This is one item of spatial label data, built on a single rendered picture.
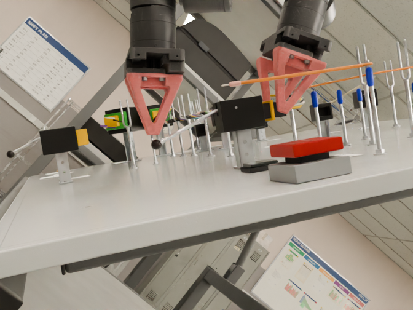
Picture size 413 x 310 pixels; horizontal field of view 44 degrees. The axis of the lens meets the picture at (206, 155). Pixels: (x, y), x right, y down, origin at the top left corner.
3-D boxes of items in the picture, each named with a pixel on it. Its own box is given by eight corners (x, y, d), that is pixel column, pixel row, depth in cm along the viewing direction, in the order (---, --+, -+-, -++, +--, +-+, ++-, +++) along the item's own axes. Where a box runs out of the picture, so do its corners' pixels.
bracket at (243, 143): (233, 168, 69) (227, 131, 69) (249, 165, 70) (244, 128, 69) (243, 170, 65) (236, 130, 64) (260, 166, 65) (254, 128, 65)
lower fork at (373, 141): (383, 143, 72) (369, 42, 71) (372, 145, 71) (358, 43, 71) (374, 143, 74) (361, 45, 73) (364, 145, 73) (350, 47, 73)
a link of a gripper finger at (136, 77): (174, 136, 69) (174, 66, 69) (183, 134, 62) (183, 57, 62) (123, 135, 68) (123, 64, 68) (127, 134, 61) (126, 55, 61)
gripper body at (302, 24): (298, 68, 73) (312, 19, 74) (330, 55, 63) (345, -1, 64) (257, 54, 72) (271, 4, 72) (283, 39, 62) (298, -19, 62)
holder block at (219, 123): (216, 133, 68) (212, 103, 68) (255, 127, 69) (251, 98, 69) (224, 132, 64) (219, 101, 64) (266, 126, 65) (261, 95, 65)
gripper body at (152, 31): (173, 76, 70) (173, 22, 70) (185, 64, 60) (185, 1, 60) (124, 75, 68) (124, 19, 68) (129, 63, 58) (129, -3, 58)
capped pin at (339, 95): (352, 145, 77) (344, 88, 76) (342, 146, 77) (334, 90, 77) (350, 144, 78) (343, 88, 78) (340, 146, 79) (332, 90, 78)
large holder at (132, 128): (162, 155, 149) (154, 106, 148) (136, 162, 132) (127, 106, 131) (141, 158, 151) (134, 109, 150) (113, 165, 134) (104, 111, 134)
